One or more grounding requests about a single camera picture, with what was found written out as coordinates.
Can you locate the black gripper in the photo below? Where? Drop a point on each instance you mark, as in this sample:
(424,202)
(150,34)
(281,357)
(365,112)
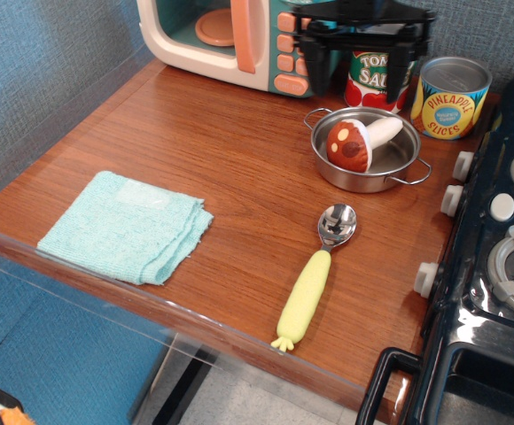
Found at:
(399,30)

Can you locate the red and white plush mushroom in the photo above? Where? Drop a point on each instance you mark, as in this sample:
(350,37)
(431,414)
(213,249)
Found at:
(350,143)

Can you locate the small steel pot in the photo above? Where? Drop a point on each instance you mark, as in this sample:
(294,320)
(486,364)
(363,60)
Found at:
(389,161)

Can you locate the tomato sauce can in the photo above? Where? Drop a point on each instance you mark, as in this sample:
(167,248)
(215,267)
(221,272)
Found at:
(367,82)

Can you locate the pineapple slices can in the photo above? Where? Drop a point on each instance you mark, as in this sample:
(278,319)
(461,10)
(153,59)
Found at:
(451,92)

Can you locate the toy microwave oven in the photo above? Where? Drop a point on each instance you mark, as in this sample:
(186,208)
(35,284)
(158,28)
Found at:
(253,44)

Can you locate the light blue folded cloth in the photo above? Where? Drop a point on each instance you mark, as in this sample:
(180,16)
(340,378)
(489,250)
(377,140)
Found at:
(127,230)

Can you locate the black toy stove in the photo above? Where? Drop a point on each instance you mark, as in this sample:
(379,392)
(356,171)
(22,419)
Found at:
(465,371)

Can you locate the orange furry object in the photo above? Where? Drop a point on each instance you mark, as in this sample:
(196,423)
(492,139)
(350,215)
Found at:
(0,411)

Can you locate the spoon with yellow handle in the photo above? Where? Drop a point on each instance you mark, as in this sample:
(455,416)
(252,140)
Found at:
(335,227)

